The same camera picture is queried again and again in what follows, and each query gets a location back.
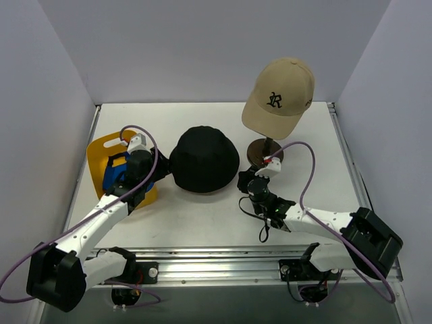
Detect beige baseball cap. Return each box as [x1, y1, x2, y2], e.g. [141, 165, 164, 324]
[242, 57, 315, 140]

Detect yellow plastic basket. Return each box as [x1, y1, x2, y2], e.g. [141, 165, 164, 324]
[86, 132, 159, 208]

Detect black hat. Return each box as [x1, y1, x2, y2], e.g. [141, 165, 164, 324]
[169, 126, 240, 194]

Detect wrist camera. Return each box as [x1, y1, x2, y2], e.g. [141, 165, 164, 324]
[254, 157, 281, 179]
[121, 133, 148, 155]

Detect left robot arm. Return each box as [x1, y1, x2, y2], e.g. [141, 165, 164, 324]
[26, 148, 170, 312]

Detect cream mannequin head stand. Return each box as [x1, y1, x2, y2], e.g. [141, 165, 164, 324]
[246, 134, 281, 167]

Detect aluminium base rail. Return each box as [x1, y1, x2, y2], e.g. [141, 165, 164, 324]
[36, 246, 404, 289]

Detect blue hat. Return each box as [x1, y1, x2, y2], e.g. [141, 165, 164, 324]
[102, 151, 154, 195]

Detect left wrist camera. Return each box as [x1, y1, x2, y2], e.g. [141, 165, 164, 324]
[121, 133, 148, 155]

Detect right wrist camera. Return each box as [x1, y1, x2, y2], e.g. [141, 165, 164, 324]
[254, 157, 281, 179]

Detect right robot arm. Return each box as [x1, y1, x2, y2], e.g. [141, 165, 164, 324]
[237, 167, 403, 280]

